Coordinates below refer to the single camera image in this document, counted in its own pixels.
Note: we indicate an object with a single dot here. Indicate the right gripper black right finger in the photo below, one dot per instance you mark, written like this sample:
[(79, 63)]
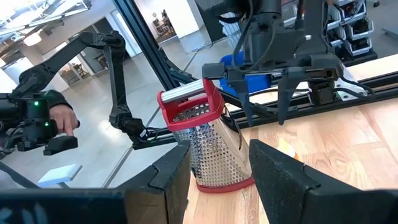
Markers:
[(280, 186)]

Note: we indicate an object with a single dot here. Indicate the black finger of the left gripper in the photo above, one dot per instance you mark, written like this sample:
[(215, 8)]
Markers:
[(245, 99), (284, 93)]

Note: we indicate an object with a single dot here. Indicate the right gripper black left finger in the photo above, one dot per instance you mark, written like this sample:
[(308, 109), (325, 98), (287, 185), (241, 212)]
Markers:
[(161, 199)]

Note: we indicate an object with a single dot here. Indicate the person's forearm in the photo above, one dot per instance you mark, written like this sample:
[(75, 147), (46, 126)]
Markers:
[(57, 97)]

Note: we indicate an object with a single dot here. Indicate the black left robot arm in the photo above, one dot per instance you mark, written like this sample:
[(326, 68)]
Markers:
[(264, 9)]

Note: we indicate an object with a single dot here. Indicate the blue plastic bin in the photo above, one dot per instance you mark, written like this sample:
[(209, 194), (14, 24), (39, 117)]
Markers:
[(259, 84)]

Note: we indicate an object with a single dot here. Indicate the yellow squeeze bottle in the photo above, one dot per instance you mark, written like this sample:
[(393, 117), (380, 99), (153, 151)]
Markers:
[(287, 149)]

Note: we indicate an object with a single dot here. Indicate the stacked storage bins rack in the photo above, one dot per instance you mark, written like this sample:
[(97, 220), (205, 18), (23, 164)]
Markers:
[(357, 31)]

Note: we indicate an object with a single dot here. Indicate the white flat pad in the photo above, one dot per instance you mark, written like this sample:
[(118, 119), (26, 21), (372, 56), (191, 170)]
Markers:
[(60, 174)]

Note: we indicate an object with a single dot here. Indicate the person's hand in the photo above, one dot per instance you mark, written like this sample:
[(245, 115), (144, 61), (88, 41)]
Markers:
[(62, 116)]

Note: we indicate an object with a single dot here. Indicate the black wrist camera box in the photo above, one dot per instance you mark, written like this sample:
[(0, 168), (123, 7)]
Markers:
[(320, 93)]

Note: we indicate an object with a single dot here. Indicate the black aluminium table frame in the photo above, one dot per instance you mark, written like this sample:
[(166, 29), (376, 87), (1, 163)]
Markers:
[(146, 40)]

